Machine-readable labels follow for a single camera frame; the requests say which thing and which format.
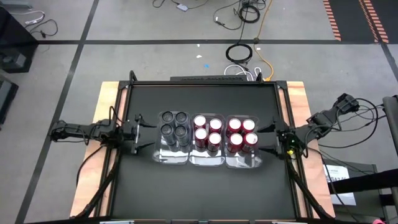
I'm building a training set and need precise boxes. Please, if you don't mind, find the white paper sheet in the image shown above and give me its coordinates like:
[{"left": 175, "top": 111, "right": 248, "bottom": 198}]
[{"left": 323, "top": 164, "right": 358, "bottom": 207}]

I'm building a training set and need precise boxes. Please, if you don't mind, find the wooden table base board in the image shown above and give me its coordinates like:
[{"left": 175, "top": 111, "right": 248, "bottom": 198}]
[{"left": 70, "top": 80, "right": 337, "bottom": 218}]

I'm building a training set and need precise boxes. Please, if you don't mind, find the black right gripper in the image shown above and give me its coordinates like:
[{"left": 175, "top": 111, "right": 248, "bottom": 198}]
[{"left": 257, "top": 119, "right": 301, "bottom": 160}]

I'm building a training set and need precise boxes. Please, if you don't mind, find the grey padded post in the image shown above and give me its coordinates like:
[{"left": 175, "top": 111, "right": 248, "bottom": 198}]
[{"left": 382, "top": 95, "right": 398, "bottom": 156}]

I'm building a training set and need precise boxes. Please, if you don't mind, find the dark grey floor case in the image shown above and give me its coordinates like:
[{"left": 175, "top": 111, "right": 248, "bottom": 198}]
[{"left": 0, "top": 73, "right": 19, "bottom": 125}]

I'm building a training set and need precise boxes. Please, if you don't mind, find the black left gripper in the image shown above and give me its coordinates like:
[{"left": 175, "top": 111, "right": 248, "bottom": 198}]
[{"left": 123, "top": 113, "right": 158, "bottom": 156}]

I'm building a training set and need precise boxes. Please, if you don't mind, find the coiled black floor cable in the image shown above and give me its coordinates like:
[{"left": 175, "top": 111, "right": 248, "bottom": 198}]
[
  {"left": 238, "top": 4, "right": 261, "bottom": 24},
  {"left": 225, "top": 42, "right": 253, "bottom": 65}
]

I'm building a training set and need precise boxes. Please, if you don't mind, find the black cart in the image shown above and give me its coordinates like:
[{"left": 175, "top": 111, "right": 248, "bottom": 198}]
[{"left": 323, "top": 163, "right": 398, "bottom": 224}]

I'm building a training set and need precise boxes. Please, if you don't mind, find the white floor cable bundle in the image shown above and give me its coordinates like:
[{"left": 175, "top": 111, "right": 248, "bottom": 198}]
[{"left": 223, "top": 63, "right": 262, "bottom": 82}]

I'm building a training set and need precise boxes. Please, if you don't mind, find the clear plastic bin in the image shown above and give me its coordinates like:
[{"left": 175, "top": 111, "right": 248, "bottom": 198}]
[
  {"left": 224, "top": 114, "right": 264, "bottom": 169},
  {"left": 188, "top": 113, "right": 226, "bottom": 167},
  {"left": 151, "top": 111, "right": 191, "bottom": 165}
]

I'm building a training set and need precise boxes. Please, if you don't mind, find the orange floor cable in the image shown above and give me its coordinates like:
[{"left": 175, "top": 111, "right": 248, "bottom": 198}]
[{"left": 253, "top": 0, "right": 275, "bottom": 82}]

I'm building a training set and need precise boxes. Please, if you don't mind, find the black table frame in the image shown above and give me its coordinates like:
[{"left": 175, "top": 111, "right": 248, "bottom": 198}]
[{"left": 105, "top": 80, "right": 299, "bottom": 220}]

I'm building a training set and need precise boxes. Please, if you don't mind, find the red cans tray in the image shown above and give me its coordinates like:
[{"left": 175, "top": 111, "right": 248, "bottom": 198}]
[{"left": 207, "top": 132, "right": 223, "bottom": 152}]

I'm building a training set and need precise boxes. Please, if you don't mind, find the black diagonal frame strut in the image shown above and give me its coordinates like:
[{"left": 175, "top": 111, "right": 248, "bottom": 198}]
[
  {"left": 76, "top": 146, "right": 123, "bottom": 218},
  {"left": 285, "top": 149, "right": 335, "bottom": 220}
]

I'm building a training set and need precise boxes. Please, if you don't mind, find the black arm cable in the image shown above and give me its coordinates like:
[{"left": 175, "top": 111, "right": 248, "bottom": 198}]
[
  {"left": 107, "top": 105, "right": 125, "bottom": 128},
  {"left": 306, "top": 98, "right": 388, "bottom": 149}
]

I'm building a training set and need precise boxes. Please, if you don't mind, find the black power strip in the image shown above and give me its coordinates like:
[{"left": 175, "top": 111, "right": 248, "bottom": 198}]
[{"left": 169, "top": 75, "right": 248, "bottom": 83}]

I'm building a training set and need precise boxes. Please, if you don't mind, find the black cabinet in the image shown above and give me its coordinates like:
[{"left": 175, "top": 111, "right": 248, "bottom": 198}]
[{"left": 0, "top": 6, "right": 39, "bottom": 75}]

